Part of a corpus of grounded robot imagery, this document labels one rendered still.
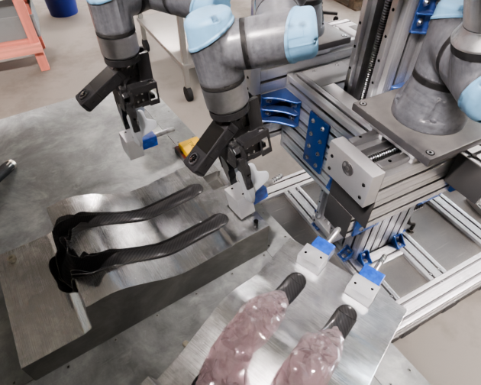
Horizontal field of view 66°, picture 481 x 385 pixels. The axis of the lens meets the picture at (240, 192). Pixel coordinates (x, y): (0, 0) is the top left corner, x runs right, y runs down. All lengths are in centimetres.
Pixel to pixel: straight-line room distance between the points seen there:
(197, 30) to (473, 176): 68
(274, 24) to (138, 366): 61
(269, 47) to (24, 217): 73
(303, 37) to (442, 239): 139
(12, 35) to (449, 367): 346
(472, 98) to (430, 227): 124
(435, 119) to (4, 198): 102
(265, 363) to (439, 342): 124
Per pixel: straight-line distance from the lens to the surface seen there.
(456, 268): 173
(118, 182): 104
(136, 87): 83
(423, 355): 175
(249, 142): 67
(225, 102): 61
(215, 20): 57
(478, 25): 64
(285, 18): 58
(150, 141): 93
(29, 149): 126
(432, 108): 82
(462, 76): 67
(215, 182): 90
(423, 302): 158
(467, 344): 185
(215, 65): 59
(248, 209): 77
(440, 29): 78
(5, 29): 352
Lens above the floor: 149
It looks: 46 degrees down
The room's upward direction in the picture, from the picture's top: straight up
